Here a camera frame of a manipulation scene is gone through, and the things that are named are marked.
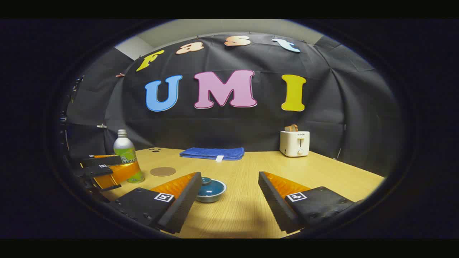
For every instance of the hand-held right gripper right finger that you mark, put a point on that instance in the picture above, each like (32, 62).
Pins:
(274, 204)

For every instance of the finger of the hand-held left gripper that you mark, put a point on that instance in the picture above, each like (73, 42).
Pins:
(93, 172)
(102, 161)

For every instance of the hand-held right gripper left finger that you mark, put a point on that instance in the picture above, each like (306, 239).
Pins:
(186, 200)

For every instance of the teal teacup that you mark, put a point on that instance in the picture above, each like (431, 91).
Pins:
(211, 199)

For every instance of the teal teacup lid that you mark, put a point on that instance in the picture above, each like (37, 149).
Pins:
(209, 189)

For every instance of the silver green water bottle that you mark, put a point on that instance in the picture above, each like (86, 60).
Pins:
(123, 145)

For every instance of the round brown coaster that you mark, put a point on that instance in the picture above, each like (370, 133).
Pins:
(162, 171)

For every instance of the folded blue towel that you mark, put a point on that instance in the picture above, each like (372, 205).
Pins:
(211, 153)

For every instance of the white toaster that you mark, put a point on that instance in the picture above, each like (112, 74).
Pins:
(292, 145)

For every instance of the toast slice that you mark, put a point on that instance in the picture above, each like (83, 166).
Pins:
(291, 128)

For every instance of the black backdrop cloth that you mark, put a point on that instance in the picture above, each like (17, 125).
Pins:
(251, 125)

